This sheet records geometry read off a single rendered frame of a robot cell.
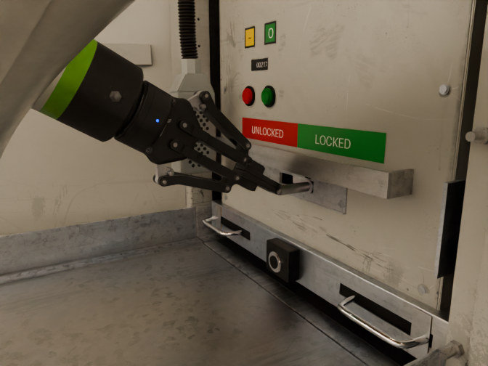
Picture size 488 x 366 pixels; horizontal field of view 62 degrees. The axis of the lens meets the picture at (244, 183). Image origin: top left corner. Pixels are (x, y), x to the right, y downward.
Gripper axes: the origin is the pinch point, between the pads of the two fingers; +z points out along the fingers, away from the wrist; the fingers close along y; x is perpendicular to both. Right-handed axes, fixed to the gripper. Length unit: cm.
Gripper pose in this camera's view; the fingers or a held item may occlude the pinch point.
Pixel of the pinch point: (258, 179)
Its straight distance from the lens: 56.3
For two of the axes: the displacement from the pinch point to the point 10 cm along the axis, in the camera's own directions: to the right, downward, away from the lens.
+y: -4.3, 9.0, -0.6
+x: 5.1, 1.9, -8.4
